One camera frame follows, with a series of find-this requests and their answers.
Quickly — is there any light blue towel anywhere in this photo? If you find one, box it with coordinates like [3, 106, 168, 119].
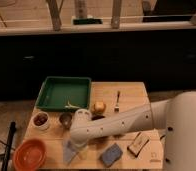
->
[63, 140, 87, 165]

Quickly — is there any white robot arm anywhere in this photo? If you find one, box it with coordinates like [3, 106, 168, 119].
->
[70, 91, 196, 171]

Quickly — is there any small white object in tray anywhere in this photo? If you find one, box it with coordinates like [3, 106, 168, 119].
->
[65, 101, 80, 109]

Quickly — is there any green plastic tray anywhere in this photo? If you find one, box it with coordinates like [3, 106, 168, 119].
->
[36, 76, 91, 112]

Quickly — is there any yellow apple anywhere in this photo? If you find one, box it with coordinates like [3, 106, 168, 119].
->
[92, 101, 106, 114]

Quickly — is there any metal fork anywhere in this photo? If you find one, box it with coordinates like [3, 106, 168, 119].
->
[114, 91, 120, 113]

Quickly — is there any dark bowl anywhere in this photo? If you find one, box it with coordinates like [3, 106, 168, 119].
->
[92, 115, 105, 121]

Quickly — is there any small metal cup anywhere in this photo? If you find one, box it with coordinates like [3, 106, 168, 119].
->
[59, 112, 72, 129]

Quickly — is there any green base stand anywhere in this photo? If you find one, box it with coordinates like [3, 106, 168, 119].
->
[73, 18, 102, 25]

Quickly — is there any small white bowl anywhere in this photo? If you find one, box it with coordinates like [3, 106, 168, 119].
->
[32, 112, 50, 130]

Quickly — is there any blue sponge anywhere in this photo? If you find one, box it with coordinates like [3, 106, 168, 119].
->
[99, 143, 123, 167]

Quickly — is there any brown white box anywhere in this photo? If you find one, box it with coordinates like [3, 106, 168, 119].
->
[127, 132, 149, 157]

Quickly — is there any black pole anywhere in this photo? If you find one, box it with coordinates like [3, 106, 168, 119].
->
[1, 121, 16, 171]

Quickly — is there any orange plastic bowl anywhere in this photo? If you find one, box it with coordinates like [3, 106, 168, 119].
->
[12, 139, 47, 171]

